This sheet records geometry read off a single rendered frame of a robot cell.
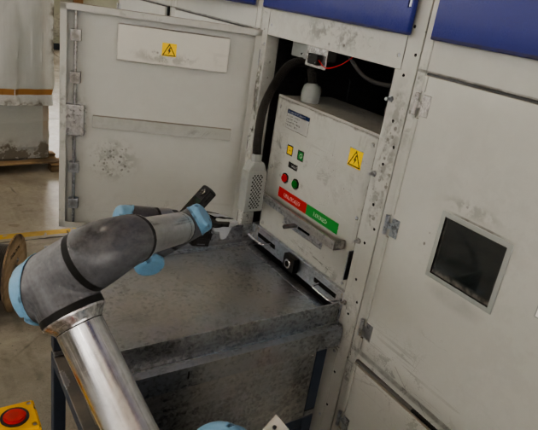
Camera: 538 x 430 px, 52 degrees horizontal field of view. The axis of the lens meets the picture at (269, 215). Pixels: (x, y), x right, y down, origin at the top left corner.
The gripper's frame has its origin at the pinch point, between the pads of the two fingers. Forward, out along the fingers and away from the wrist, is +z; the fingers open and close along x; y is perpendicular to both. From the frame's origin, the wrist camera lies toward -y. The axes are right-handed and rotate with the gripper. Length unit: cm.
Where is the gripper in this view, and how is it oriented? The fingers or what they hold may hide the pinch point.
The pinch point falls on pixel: (234, 220)
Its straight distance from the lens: 160.6
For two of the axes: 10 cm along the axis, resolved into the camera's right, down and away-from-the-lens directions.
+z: 8.0, 0.7, 6.0
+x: 5.3, 3.9, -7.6
